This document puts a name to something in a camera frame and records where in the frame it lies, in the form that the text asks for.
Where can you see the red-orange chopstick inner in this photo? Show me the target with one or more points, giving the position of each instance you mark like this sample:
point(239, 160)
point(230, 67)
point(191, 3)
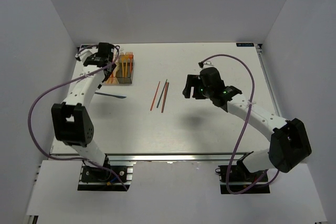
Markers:
point(164, 97)

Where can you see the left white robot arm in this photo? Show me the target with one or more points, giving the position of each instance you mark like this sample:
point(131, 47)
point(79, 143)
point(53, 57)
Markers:
point(72, 123)

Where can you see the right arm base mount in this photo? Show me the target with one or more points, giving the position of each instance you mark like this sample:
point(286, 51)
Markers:
point(239, 179)

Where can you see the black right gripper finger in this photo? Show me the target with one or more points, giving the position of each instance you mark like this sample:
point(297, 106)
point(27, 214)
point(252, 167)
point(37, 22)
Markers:
point(187, 90)
point(193, 80)

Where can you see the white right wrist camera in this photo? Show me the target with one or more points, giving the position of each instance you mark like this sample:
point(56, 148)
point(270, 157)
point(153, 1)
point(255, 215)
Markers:
point(205, 64)

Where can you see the red-orange chopstick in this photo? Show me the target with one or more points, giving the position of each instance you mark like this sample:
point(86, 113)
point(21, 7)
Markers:
point(155, 94)
point(164, 97)

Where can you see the red-orange plastic fork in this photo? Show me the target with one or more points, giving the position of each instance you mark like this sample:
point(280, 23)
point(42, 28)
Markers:
point(130, 58)

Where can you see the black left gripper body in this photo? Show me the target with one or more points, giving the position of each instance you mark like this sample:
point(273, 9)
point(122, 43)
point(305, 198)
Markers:
point(108, 74)

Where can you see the yellow-orange plastic fork bent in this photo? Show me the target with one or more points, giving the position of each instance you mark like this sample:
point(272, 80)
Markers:
point(123, 61)

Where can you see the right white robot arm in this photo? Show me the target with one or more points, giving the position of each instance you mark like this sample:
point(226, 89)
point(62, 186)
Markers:
point(289, 143)

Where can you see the red-orange chopstick outer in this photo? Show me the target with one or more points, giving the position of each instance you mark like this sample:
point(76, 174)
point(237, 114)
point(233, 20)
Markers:
point(155, 94)

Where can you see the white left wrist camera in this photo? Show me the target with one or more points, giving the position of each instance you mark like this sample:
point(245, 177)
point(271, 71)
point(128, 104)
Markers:
point(80, 57)

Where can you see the black logo sticker right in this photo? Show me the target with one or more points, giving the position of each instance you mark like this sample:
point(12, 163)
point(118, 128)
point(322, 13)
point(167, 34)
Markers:
point(244, 44)

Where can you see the blue plastic knife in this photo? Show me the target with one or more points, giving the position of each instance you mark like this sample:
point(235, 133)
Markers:
point(111, 95)

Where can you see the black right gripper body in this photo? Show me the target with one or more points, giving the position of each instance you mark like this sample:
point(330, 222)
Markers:
point(206, 92)

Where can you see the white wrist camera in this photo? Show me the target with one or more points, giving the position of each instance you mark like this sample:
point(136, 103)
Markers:
point(205, 64)
point(80, 57)

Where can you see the yellow-orange plastic knife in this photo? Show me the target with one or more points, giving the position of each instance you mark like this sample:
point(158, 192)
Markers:
point(112, 77)

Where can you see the black logo sticker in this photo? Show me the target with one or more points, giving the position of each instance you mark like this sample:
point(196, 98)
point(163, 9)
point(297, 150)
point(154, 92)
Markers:
point(84, 46)
point(244, 44)

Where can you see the black logo sticker left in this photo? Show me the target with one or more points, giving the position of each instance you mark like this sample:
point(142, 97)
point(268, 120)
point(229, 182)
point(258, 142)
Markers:
point(84, 46)

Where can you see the yellow-orange plastic fork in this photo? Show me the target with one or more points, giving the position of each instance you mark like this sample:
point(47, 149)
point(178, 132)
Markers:
point(126, 64)

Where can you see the smoky grey plastic container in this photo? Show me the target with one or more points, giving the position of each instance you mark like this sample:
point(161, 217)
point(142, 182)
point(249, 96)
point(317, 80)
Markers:
point(128, 79)

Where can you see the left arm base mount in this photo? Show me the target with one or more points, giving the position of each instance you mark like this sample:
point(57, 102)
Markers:
point(92, 178)

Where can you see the amber plastic container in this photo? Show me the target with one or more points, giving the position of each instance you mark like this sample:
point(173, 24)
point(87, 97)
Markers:
point(106, 83)

